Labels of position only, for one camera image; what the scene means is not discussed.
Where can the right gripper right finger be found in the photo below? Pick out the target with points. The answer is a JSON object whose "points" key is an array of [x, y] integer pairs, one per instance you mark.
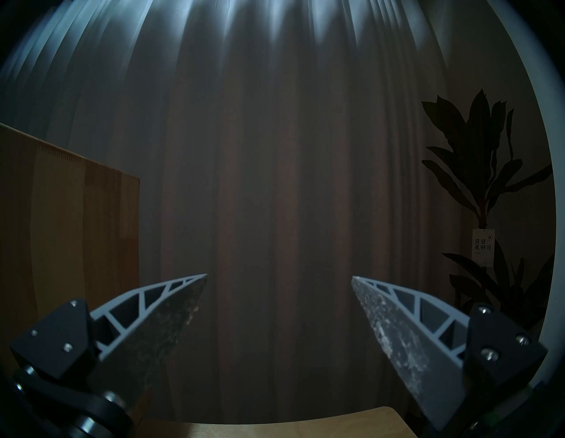
{"points": [[423, 349]]}

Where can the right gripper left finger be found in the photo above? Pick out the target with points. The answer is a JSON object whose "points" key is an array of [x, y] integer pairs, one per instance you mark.
{"points": [[141, 340]]}

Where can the white plant tag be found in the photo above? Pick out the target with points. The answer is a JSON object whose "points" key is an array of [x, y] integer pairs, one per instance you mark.
{"points": [[483, 245]]}

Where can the wooden cabinet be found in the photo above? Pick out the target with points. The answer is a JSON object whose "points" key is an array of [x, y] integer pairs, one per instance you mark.
{"points": [[66, 243]]}

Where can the tall dark leafy plant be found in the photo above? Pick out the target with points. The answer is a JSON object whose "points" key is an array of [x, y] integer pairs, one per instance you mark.
{"points": [[485, 198]]}

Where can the grey curtain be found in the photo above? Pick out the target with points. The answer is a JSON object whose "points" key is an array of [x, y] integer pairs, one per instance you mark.
{"points": [[265, 176]]}

